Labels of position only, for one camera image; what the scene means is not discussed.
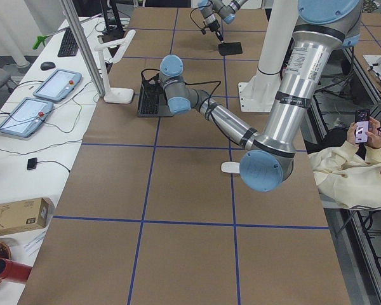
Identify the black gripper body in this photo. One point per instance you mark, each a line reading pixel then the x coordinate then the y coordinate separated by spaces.
pixel 214 27

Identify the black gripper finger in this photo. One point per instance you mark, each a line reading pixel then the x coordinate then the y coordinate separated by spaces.
pixel 219 37

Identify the black mouse pad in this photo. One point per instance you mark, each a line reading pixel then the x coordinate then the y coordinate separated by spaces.
pixel 226 49

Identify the grey laptop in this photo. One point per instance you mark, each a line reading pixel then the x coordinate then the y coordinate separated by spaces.
pixel 152 101

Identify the white wireless mouse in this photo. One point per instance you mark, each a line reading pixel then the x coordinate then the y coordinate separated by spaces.
pixel 230 167

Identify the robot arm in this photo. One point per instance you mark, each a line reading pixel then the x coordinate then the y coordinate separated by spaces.
pixel 227 12
pixel 320 27

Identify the black computer mouse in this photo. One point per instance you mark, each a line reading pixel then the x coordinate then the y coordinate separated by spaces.
pixel 47 66

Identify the black keyboard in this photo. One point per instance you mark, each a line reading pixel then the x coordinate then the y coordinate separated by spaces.
pixel 68 46

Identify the far teach pendant tablet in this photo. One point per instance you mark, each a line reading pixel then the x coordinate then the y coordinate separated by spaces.
pixel 58 85

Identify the teach pendant tablet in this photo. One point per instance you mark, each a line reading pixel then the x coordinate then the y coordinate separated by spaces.
pixel 26 117
pixel 58 85

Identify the smartphone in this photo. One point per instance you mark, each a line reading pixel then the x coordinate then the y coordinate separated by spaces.
pixel 362 119

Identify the person in cream sweater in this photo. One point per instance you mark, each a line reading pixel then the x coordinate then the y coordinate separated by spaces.
pixel 341 174

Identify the near teach pendant tablet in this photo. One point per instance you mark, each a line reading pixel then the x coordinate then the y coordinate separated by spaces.
pixel 26 117

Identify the small black device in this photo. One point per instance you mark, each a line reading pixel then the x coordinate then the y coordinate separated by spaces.
pixel 32 163

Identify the cardboard box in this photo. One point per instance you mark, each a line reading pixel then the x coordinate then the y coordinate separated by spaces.
pixel 24 215

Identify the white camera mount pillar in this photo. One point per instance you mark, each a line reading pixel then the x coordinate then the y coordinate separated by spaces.
pixel 258 95

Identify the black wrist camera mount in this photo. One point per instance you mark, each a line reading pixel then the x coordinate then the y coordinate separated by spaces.
pixel 150 79

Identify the aluminium frame post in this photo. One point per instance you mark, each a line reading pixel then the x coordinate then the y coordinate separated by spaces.
pixel 82 42

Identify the green handled tool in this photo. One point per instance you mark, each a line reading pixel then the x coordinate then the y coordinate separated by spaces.
pixel 39 40

